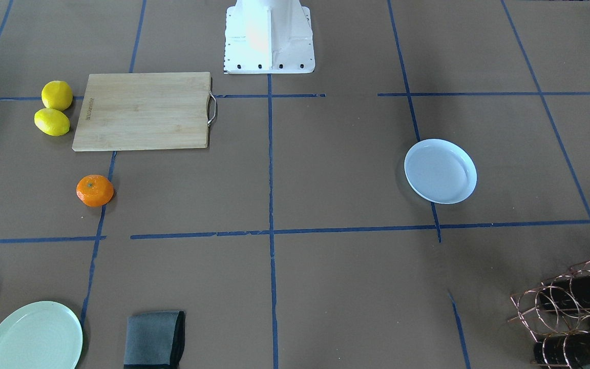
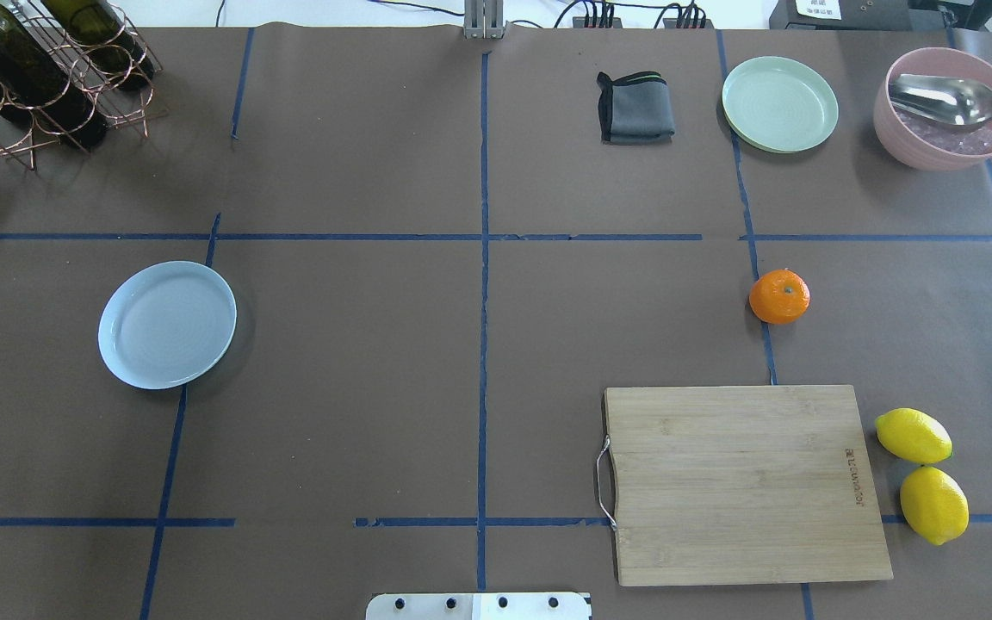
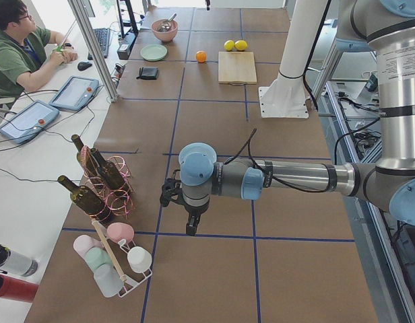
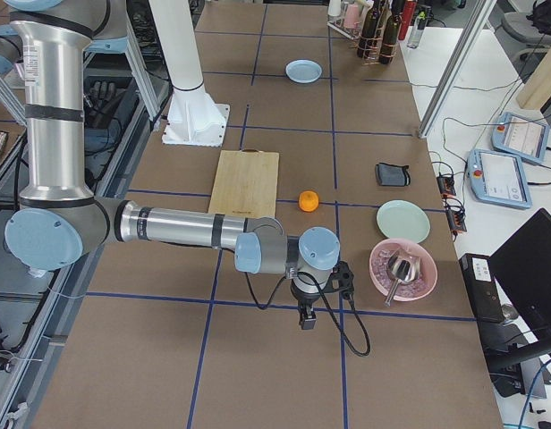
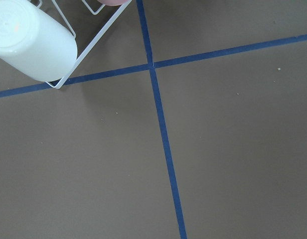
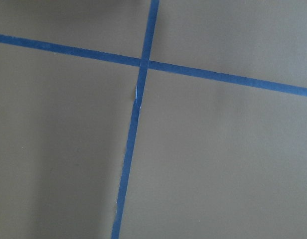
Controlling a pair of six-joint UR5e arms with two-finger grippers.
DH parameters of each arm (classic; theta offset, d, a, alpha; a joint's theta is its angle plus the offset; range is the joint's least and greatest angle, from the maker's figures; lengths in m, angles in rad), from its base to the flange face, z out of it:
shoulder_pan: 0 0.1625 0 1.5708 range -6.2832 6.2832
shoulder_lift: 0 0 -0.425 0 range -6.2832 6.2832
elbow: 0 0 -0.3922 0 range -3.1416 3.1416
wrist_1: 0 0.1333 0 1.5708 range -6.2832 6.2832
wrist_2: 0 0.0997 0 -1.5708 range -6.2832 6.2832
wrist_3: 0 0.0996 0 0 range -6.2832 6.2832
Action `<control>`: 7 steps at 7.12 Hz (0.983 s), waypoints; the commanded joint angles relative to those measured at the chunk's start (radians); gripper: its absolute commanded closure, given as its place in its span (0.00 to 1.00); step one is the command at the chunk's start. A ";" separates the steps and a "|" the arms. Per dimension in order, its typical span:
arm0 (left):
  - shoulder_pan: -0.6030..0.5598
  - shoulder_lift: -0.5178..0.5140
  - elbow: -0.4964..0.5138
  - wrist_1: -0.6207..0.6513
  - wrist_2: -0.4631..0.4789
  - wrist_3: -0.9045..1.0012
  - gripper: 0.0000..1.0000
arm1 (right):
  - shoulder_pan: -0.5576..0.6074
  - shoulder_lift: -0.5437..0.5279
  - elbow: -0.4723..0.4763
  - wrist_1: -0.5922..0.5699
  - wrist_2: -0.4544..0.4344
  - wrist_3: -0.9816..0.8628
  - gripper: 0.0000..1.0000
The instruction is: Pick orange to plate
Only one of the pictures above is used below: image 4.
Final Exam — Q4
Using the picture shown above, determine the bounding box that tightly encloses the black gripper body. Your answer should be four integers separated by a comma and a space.
291, 273, 329, 318

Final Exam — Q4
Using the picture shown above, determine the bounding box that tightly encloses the light blue plate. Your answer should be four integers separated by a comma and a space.
285, 59, 322, 84

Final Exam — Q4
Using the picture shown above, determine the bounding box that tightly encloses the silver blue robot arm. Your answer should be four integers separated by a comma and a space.
4, 1, 340, 330

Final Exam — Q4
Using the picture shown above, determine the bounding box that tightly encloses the light green plate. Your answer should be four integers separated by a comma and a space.
376, 200, 431, 243

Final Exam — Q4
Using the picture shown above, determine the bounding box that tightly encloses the orange mandarin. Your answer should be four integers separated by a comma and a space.
298, 190, 319, 213

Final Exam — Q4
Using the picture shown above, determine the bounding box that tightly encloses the pink bowl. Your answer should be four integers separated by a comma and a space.
369, 239, 437, 300

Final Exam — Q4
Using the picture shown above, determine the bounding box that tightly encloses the bamboo cutting board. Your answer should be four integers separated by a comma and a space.
208, 150, 279, 218

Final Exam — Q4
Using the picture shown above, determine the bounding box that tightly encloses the folded grey cloth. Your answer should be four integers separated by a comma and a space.
375, 163, 411, 187

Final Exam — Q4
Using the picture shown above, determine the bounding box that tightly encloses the orange black usb hub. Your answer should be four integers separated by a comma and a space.
445, 206, 467, 236
437, 174, 456, 198

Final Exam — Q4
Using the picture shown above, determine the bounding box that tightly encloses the black desktop box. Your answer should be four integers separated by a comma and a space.
459, 253, 504, 324

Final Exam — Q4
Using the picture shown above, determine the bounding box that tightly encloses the black computer monitor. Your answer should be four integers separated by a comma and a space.
486, 208, 551, 372

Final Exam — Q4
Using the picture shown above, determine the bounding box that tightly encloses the blue teach pendant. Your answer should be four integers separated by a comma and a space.
491, 112, 550, 165
467, 148, 532, 210

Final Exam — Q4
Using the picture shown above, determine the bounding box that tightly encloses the dark wine bottle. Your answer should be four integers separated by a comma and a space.
378, 0, 405, 64
357, 0, 389, 59

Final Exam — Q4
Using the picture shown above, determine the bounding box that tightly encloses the pink cup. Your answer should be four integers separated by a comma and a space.
343, 4, 360, 29

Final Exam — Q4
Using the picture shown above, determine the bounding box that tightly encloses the grey water bottle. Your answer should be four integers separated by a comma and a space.
407, 11, 428, 49

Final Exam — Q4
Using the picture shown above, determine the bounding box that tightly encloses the red thermos bottle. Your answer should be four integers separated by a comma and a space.
398, 0, 418, 41

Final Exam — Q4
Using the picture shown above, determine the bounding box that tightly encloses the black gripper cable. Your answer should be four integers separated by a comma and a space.
243, 270, 373, 358

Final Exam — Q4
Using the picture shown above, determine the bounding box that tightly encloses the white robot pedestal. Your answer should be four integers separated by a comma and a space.
149, 0, 230, 147

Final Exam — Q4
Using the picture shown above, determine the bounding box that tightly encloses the copper wire bottle rack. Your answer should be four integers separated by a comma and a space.
356, 0, 400, 67

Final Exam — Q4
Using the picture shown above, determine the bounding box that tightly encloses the white wire cup rack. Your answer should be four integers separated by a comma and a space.
327, 0, 362, 40

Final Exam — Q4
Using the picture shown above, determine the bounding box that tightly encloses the aluminium frame post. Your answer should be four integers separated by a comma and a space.
418, 0, 496, 139

